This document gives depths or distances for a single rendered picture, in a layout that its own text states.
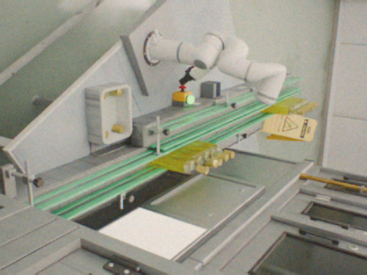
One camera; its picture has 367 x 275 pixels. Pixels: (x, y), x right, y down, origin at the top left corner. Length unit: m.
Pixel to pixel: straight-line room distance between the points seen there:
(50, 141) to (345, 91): 6.43
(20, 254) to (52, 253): 0.06
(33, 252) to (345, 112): 7.13
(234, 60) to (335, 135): 6.17
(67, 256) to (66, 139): 0.92
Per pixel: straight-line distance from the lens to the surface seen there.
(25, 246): 0.87
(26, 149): 1.62
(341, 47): 7.62
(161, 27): 2.03
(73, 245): 0.87
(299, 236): 1.70
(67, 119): 1.71
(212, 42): 1.83
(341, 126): 7.80
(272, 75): 1.79
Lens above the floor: 2.00
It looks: 32 degrees down
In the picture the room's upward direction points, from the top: 102 degrees clockwise
